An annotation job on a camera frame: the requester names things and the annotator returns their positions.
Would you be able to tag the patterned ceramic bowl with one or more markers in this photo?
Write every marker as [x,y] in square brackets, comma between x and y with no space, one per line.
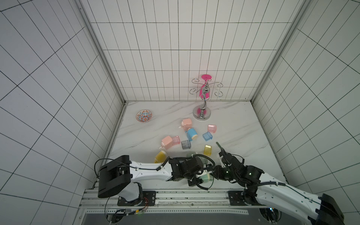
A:
[144,116]

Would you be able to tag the pink pencil sharpener far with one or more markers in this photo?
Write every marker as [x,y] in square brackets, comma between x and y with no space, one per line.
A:
[186,124]

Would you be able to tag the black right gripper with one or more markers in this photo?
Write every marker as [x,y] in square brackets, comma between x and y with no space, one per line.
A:
[226,157]

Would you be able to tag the light green pencil sharpener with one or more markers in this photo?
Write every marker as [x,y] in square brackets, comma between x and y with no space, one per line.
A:
[205,177]

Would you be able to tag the yellow pencil sharpener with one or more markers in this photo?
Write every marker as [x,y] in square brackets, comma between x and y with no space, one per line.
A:
[160,157]

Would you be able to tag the clear pink tray far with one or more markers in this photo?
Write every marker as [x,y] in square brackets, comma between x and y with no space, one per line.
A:
[212,128]

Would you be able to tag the clear blue tray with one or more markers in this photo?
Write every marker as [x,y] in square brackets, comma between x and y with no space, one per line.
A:
[207,136]

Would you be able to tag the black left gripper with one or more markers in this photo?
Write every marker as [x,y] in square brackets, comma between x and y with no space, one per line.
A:
[196,181]

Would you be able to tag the blue pencil sharpener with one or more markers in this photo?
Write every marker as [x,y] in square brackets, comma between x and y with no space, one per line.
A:
[191,134]

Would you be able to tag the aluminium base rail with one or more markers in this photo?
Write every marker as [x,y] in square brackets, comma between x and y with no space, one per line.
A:
[169,199]

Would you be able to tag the clear grey tray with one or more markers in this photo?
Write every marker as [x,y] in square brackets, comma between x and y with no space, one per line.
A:
[186,145]

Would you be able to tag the clear yellow tray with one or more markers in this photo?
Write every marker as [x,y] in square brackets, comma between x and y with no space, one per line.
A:
[207,150]

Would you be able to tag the chrome jewelry stand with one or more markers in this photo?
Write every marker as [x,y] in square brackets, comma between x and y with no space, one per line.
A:
[202,112]

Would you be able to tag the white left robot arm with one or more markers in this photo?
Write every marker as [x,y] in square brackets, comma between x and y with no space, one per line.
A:
[123,177]

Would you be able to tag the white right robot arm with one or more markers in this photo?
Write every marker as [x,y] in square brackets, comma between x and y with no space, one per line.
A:
[260,188]

